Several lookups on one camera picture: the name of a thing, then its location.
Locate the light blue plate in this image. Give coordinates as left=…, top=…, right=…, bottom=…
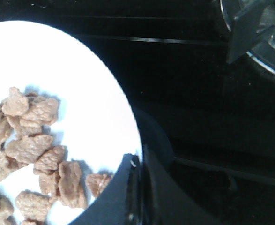
left=0, top=21, right=142, bottom=225

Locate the pile of brown meat pieces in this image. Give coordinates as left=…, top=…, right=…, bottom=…
left=0, top=87, right=112, bottom=225

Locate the black glass cooktop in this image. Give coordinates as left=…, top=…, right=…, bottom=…
left=0, top=0, right=275, bottom=225

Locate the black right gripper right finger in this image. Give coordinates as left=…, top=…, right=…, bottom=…
left=130, top=105, right=236, bottom=225

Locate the right black pan support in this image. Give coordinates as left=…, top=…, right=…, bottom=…
left=219, top=0, right=275, bottom=74

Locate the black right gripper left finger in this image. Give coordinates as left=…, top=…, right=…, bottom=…
left=45, top=153, right=142, bottom=225

